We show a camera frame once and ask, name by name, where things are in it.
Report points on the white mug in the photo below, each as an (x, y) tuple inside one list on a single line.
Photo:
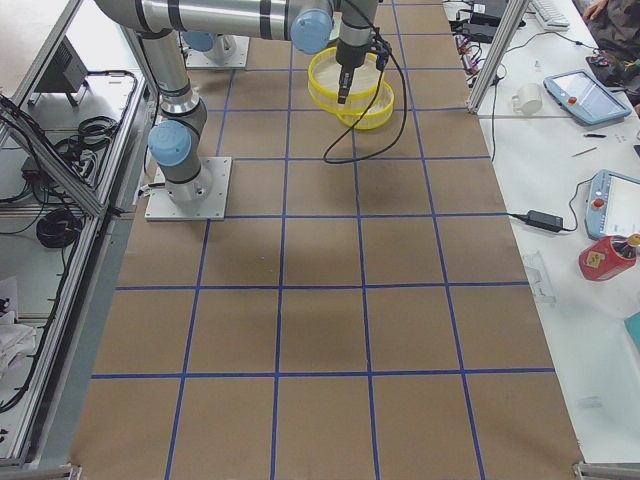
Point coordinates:
[(527, 100)]

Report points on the red emergency stop box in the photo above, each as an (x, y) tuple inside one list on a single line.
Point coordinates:
[(608, 257)]

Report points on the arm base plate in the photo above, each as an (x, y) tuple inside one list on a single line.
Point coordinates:
[(203, 198), (238, 61)]

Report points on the yellow steamer layer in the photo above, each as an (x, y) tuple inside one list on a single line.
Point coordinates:
[(378, 115), (323, 83)]

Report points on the near teach pendant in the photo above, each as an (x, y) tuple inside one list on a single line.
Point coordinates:
[(612, 205)]

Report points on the teach pendant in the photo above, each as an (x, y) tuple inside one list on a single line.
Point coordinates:
[(612, 205), (585, 98)]

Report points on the far teach pendant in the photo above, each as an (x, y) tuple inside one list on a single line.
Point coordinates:
[(585, 98)]

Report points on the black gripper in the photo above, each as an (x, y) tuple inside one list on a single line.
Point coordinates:
[(348, 55)]

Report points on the black power adapter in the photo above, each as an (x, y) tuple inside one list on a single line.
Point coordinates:
[(544, 221)]

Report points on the aluminium frame post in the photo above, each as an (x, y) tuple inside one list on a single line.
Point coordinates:
[(506, 30)]

